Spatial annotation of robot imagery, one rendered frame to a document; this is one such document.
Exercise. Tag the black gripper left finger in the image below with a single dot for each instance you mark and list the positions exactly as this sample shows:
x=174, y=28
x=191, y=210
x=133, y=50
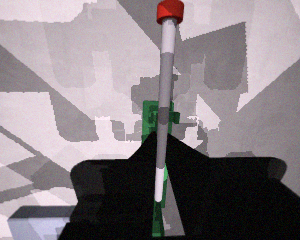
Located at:
x=133, y=175

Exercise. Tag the long grey pin with dark red head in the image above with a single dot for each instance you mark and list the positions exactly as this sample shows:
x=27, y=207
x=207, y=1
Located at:
x=169, y=15

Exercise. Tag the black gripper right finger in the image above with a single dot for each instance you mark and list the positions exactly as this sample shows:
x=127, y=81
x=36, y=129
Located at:
x=193, y=178

